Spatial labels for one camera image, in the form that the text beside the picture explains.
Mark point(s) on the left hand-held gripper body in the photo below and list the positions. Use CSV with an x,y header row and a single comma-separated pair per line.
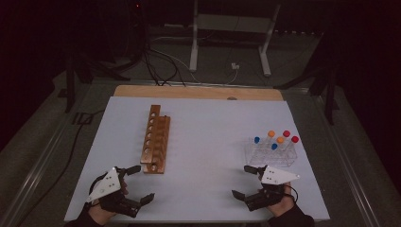
x,y
105,186

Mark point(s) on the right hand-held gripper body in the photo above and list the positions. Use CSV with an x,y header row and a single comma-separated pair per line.
x,y
277,176

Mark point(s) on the clear plastic tube rack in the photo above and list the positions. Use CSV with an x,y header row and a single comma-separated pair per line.
x,y
268,157

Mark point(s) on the blue-capped test tube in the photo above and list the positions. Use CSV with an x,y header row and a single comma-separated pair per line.
x,y
274,146
257,140

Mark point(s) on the orange-capped test tube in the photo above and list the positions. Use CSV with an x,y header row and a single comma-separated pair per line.
x,y
271,133
280,139

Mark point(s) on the wooden test tube rack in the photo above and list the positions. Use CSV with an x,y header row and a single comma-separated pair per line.
x,y
162,142

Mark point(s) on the person's right hand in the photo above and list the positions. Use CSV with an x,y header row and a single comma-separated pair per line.
x,y
285,205

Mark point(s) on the person's left hand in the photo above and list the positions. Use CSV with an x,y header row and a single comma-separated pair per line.
x,y
101,216

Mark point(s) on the black tripod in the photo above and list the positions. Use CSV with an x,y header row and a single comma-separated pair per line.
x,y
70,91
330,104

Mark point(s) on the white plug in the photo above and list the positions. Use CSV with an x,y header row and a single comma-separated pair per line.
x,y
235,66

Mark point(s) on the white metal stand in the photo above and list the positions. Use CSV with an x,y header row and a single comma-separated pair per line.
x,y
194,47

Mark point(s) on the dark power strip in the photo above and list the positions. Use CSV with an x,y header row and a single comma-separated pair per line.
x,y
296,32

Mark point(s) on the metal rail frame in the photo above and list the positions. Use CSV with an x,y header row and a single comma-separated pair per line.
x,y
34,179

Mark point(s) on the black floor bracket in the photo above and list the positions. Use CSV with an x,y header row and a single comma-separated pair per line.
x,y
82,118

